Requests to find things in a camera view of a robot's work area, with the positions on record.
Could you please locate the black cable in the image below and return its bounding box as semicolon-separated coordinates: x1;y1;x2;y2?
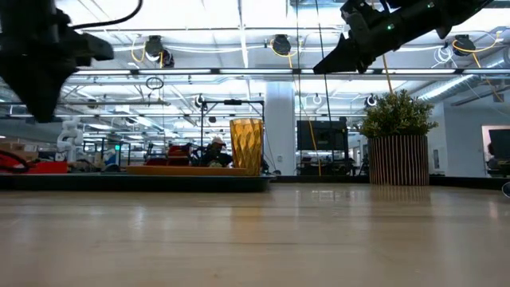
71;0;144;31

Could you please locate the potted plant in ribbed pot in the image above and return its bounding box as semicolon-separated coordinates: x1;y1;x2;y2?
357;88;439;187

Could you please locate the black metal gantry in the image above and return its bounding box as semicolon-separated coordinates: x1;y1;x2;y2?
200;98;266;168

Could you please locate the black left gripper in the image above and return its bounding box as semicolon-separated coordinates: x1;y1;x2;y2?
0;0;115;123

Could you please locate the black screen panel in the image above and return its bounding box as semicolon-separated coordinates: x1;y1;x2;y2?
296;120;350;152

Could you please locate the red crate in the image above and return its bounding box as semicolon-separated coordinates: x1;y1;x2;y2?
0;149;69;175

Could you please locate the orange plastic plate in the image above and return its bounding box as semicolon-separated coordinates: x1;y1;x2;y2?
125;165;249;177

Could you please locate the black ceiling cable reel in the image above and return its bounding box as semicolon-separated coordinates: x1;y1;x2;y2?
272;33;292;57
143;34;165;57
453;33;476;57

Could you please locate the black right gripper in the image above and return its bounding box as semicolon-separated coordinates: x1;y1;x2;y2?
312;0;403;75

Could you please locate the dark green plastic tray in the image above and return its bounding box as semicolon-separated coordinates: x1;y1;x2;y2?
0;172;277;194

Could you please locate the person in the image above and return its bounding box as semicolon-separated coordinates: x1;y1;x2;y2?
198;136;234;168

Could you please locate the thick yellow cable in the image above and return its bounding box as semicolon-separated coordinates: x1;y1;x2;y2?
381;53;394;95

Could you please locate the thin yellow cable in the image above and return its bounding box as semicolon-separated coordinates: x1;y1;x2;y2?
304;107;322;177

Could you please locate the black monitor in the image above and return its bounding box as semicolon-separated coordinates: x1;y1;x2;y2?
488;128;510;161

